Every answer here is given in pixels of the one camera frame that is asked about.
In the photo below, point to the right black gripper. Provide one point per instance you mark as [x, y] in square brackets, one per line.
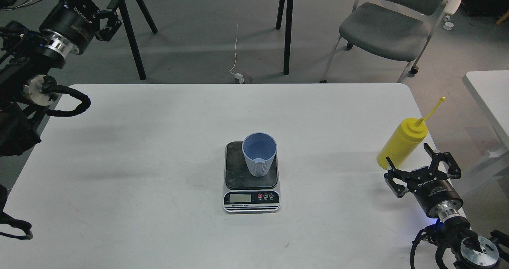
[435, 193]

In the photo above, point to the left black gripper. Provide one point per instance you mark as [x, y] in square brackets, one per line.
[73, 19]

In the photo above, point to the grey office chair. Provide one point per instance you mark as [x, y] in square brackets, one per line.
[393, 35]

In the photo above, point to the blue ribbed plastic cup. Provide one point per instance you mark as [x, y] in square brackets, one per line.
[259, 151]

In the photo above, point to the white side table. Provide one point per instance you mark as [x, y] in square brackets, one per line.
[490, 90]

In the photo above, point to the yellow squeeze bottle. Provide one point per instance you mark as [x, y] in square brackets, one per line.
[404, 140]

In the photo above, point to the white power adapter on floor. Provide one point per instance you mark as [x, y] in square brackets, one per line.
[243, 78]

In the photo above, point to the digital kitchen scale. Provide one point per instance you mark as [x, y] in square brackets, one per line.
[245, 193]

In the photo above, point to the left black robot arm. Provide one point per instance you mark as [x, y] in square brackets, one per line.
[28, 93]

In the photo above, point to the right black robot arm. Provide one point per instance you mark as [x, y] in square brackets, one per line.
[471, 250]

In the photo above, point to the white cup on floor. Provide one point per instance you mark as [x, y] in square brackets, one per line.
[447, 22]

